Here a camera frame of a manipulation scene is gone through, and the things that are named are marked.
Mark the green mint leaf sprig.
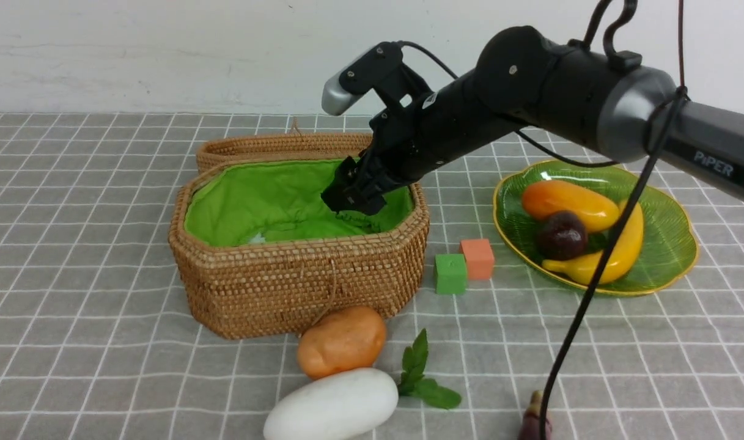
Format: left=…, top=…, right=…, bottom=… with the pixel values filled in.
left=397, top=329, right=462, bottom=410

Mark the purple eggplant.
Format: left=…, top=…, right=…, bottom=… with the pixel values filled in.
left=517, top=390, right=551, bottom=440

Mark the orange mango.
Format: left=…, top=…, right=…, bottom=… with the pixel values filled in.
left=521, top=179, right=620, bottom=233

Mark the white oval gourd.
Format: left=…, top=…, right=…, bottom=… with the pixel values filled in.
left=263, top=368, right=399, bottom=439

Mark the dark purple passion fruit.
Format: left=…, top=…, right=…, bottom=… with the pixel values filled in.
left=536, top=211, right=589, bottom=261

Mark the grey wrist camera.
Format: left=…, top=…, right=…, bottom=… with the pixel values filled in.
left=321, top=41, right=432, bottom=117

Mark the green glass leaf plate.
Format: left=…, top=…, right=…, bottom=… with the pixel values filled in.
left=493, top=161, right=699, bottom=298

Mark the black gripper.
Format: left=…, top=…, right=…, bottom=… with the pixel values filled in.
left=320, top=70, right=519, bottom=216

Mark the woven wicker basket lid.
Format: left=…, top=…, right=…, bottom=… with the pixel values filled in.
left=196, top=126, right=372, bottom=172

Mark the woven wicker basket green lining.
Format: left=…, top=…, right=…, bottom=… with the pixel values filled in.
left=168, top=153, right=430, bottom=340

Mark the green foam cube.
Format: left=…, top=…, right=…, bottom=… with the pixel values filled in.
left=434, top=254, right=468, bottom=296

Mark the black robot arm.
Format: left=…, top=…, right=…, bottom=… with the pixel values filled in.
left=322, top=26, right=744, bottom=215

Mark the orange foam cube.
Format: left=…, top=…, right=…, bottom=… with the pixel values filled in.
left=459, top=238, right=495, bottom=279

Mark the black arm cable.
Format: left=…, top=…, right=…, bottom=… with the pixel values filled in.
left=396, top=0, right=690, bottom=440

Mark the yellow banana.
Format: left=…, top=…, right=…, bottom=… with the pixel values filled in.
left=542, top=203, right=644, bottom=286

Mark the grey checked tablecloth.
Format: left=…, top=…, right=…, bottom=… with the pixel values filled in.
left=0, top=114, right=744, bottom=439

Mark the brown potato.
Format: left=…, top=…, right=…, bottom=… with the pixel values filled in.
left=296, top=306, right=388, bottom=381

